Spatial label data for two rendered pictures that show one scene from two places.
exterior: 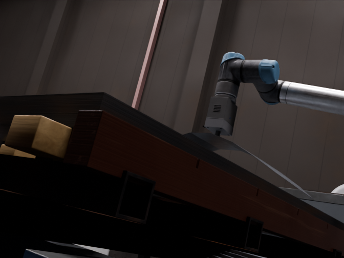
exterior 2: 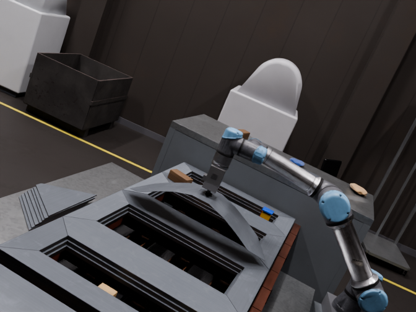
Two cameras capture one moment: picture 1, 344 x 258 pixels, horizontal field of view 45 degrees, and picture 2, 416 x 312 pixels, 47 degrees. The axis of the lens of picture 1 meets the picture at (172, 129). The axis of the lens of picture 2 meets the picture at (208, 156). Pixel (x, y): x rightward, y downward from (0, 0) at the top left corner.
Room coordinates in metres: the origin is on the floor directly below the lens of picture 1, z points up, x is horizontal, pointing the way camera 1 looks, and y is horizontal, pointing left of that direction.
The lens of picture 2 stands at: (-0.36, 0.79, 1.72)
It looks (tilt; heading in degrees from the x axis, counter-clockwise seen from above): 16 degrees down; 332
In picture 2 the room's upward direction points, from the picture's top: 23 degrees clockwise
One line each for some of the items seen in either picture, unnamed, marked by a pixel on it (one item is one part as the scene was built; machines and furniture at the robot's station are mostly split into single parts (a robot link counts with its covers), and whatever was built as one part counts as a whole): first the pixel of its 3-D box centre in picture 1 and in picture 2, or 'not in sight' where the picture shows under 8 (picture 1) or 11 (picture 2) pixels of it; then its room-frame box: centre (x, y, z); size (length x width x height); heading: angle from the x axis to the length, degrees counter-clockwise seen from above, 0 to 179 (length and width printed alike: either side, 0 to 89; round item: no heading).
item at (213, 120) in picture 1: (218, 114); (213, 174); (1.31, -0.14, 1.12); 0.10 x 0.09 x 0.16; 57
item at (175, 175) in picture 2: not in sight; (180, 178); (1.78, -0.23, 0.89); 0.12 x 0.06 x 0.05; 33
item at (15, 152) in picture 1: (16, 157); (104, 294); (0.86, 0.30, 0.79); 0.06 x 0.05 x 0.04; 49
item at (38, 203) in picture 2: not in sight; (48, 200); (1.48, 0.44, 0.77); 0.45 x 0.20 x 0.04; 139
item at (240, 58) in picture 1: (232, 70); (230, 142); (1.30, -0.15, 1.28); 0.09 x 0.08 x 0.11; 59
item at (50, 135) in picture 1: (39, 137); not in sight; (0.50, 0.15, 0.79); 0.06 x 0.05 x 0.04; 49
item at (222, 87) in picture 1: (227, 92); (222, 158); (1.30, -0.15, 1.20); 0.08 x 0.08 x 0.05
